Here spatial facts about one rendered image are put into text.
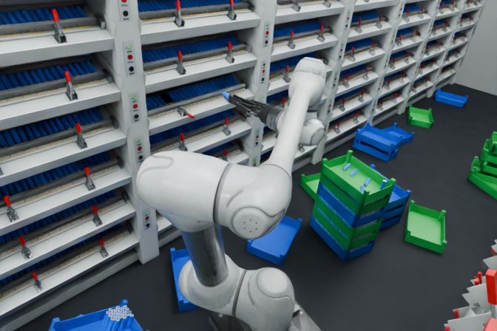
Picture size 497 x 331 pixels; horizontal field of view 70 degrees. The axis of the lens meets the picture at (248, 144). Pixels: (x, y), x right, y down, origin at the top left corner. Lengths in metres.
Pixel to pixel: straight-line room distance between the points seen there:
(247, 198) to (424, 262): 1.64
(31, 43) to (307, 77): 0.83
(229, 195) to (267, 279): 0.57
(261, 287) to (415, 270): 1.12
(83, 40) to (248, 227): 0.85
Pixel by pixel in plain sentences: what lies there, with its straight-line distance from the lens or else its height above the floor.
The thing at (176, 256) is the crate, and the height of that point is 0.02.
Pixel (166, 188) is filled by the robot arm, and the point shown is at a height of 1.00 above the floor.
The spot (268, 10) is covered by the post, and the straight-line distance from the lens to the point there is 1.73.
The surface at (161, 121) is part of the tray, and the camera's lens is 1.53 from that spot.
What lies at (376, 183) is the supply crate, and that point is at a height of 0.40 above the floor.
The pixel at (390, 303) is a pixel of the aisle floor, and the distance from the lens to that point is 1.94.
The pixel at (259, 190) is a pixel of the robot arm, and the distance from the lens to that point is 0.68.
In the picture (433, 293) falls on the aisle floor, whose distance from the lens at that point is 2.07.
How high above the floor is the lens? 1.45
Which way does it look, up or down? 31 degrees down
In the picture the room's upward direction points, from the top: 5 degrees clockwise
